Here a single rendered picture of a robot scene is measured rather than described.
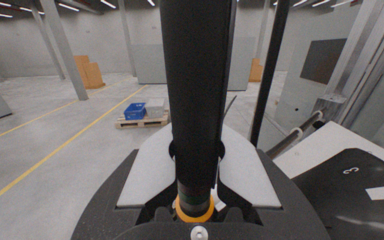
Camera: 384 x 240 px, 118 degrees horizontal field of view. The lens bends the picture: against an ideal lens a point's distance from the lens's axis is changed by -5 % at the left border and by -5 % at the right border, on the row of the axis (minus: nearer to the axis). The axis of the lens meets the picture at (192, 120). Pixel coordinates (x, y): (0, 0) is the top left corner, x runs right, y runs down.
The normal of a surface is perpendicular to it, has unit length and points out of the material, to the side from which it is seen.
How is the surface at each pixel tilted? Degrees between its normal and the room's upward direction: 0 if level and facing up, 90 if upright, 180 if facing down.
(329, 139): 50
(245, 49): 90
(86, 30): 90
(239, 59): 90
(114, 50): 90
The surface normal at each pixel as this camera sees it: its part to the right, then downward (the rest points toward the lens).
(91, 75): 0.03, 0.47
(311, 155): -0.78, -0.56
